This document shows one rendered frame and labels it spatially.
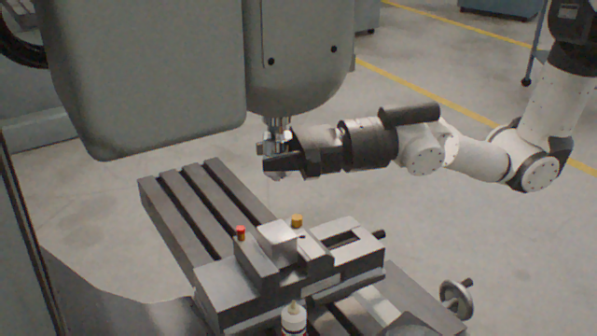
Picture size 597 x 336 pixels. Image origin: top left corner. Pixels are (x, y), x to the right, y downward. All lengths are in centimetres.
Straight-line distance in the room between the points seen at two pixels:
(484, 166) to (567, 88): 19
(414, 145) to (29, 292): 57
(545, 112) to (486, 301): 152
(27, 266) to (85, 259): 209
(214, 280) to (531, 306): 176
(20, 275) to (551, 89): 84
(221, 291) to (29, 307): 40
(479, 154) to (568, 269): 182
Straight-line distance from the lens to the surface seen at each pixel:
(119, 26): 54
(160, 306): 109
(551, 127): 102
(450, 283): 145
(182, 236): 116
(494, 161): 98
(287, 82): 66
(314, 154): 78
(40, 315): 61
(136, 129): 57
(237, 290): 92
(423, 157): 84
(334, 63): 69
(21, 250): 56
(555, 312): 249
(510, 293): 250
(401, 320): 72
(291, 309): 84
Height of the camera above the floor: 162
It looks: 31 degrees down
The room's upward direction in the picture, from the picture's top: straight up
